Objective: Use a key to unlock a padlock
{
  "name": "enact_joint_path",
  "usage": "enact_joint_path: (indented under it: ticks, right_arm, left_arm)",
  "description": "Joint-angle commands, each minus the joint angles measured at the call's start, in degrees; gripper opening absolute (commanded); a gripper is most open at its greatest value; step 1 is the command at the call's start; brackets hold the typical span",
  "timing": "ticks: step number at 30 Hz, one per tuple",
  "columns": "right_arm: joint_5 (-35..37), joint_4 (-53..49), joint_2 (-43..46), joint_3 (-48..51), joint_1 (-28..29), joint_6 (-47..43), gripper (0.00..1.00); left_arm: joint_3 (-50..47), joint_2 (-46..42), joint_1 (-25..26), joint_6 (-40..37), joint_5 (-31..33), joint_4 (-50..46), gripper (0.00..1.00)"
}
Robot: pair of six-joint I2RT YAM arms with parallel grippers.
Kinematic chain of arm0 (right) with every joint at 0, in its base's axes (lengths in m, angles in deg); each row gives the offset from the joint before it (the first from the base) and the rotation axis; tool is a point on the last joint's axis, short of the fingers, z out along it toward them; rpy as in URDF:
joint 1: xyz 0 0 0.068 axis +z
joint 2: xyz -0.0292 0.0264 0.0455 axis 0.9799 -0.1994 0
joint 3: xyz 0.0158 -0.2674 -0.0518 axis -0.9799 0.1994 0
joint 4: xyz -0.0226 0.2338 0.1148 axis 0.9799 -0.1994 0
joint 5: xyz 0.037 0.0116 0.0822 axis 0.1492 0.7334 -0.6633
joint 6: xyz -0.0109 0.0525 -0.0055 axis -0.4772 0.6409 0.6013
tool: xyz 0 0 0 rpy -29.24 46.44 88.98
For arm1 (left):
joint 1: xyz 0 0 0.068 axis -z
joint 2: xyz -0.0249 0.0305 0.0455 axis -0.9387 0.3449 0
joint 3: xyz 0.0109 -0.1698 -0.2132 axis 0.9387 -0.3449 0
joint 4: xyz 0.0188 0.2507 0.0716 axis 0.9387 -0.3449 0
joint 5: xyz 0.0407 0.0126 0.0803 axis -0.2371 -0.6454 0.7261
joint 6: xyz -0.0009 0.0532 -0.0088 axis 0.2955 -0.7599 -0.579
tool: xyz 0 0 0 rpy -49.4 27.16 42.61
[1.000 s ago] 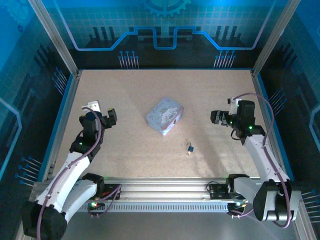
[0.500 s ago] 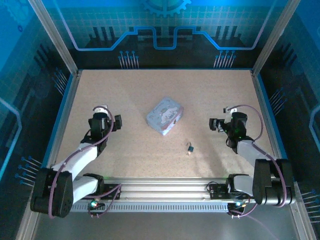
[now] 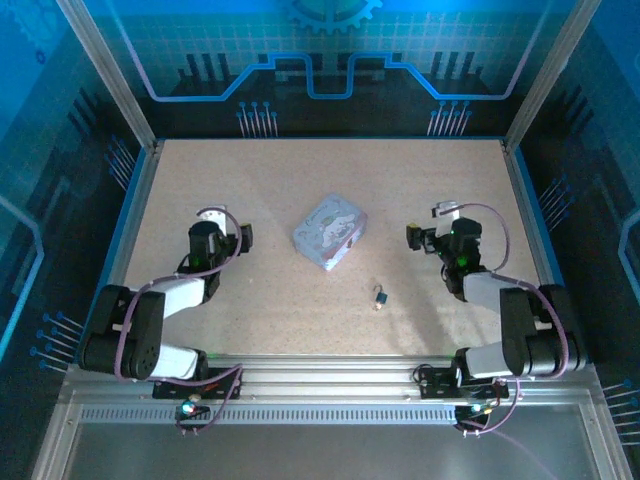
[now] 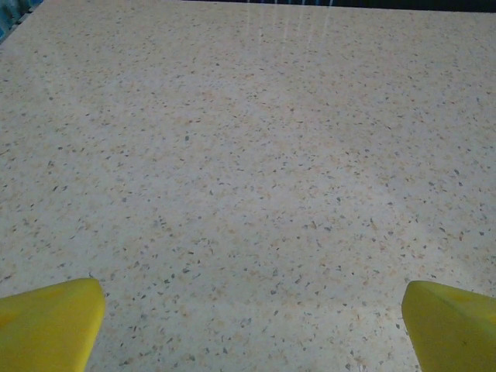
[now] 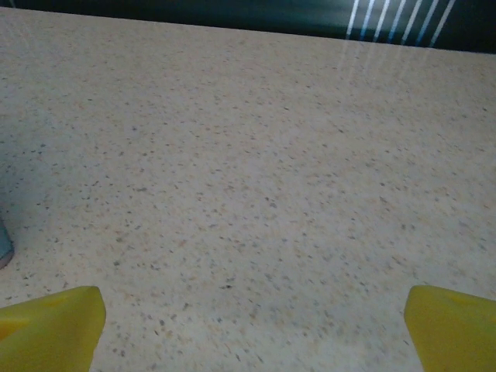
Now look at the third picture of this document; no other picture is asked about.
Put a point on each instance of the small blue padlock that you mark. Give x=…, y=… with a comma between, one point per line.
x=381, y=298

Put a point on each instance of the pale blue cartoon tin box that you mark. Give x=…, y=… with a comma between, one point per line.
x=327, y=225

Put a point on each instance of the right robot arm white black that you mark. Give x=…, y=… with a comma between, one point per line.
x=482, y=297

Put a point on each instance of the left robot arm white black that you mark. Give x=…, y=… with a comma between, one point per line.
x=182, y=297

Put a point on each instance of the small lit controller board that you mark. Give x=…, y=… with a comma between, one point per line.
x=189, y=407
x=475, y=409

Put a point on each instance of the grey metal platform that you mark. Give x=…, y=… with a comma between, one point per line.
x=325, y=455

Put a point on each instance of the aluminium table side rail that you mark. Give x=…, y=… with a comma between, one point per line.
x=140, y=200
x=520, y=200

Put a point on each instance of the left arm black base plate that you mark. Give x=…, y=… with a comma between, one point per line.
x=220, y=387

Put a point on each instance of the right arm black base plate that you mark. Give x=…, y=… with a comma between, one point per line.
x=440, y=385

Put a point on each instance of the aluminium frame post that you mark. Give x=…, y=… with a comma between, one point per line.
x=107, y=75
x=545, y=75

